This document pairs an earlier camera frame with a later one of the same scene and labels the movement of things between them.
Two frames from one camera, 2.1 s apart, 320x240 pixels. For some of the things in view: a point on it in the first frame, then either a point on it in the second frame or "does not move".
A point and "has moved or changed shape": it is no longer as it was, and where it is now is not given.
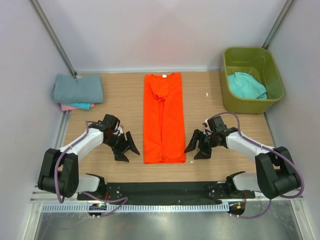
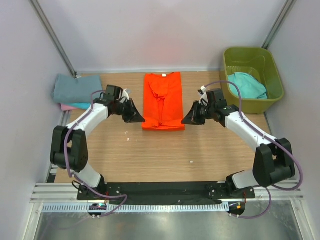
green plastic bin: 250,81 does not move
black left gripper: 120,155 to 136,117
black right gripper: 204,153 to 192,118
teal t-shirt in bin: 246,85 does not move
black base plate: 167,193 does not move
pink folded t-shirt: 65,107 does not move
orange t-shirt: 164,139 has moved or changed shape
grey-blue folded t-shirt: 87,89 does not move
